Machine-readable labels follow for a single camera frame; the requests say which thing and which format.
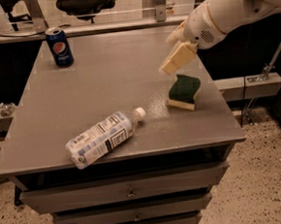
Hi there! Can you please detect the grey side shelf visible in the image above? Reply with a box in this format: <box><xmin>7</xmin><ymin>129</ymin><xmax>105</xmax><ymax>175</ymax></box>
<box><xmin>214</xmin><ymin>72</ymin><xmax>281</xmax><ymax>101</ymax></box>

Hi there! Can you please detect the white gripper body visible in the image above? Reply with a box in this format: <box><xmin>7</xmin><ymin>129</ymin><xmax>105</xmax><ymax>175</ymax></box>
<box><xmin>183</xmin><ymin>1</ymin><xmax>226</xmax><ymax>49</ymax></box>

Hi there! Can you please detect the small shiny metal object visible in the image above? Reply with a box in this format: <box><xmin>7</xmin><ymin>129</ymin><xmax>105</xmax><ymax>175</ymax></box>
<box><xmin>0</xmin><ymin>103</ymin><xmax>16</xmax><ymax>117</ymax></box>

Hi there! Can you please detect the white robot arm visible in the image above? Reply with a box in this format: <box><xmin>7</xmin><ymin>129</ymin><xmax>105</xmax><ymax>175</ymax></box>
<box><xmin>159</xmin><ymin>0</ymin><xmax>281</xmax><ymax>75</ymax></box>

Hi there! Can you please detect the top grey drawer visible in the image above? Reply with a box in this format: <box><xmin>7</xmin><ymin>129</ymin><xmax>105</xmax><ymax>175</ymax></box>
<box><xmin>20</xmin><ymin>161</ymin><xmax>229</xmax><ymax>214</ymax></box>

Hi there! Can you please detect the green and yellow sponge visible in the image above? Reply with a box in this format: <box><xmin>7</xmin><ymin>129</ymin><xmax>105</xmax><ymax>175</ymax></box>
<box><xmin>168</xmin><ymin>74</ymin><xmax>201</xmax><ymax>111</ymax></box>

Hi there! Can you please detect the black office chair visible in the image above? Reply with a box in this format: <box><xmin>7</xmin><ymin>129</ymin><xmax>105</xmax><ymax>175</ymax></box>
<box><xmin>55</xmin><ymin>0</ymin><xmax>116</xmax><ymax>22</ymax></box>

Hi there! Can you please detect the grey drawer cabinet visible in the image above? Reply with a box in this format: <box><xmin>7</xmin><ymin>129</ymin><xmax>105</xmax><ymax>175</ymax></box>
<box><xmin>0</xmin><ymin>27</ymin><xmax>243</xmax><ymax>224</ymax></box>

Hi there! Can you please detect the clear plastic water bottle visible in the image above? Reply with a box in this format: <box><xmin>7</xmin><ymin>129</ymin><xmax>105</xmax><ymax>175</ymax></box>
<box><xmin>65</xmin><ymin>107</ymin><xmax>145</xmax><ymax>170</ymax></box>

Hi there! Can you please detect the blue pepsi can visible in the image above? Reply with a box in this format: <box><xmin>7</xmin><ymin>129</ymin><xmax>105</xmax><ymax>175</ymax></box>
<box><xmin>45</xmin><ymin>27</ymin><xmax>75</xmax><ymax>68</ymax></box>

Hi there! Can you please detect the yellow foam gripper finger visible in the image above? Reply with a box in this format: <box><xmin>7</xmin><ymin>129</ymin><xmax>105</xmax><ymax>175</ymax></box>
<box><xmin>165</xmin><ymin>20</ymin><xmax>188</xmax><ymax>47</ymax></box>
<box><xmin>159</xmin><ymin>41</ymin><xmax>198</xmax><ymax>75</ymax></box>

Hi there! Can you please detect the grey metal rail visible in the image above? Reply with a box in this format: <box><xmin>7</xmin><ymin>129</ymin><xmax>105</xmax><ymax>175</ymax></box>
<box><xmin>0</xmin><ymin>16</ymin><xmax>187</xmax><ymax>45</ymax></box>

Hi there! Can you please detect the middle grey drawer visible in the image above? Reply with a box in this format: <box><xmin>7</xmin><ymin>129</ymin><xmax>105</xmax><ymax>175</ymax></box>
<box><xmin>53</xmin><ymin>192</ymin><xmax>211</xmax><ymax>224</ymax></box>

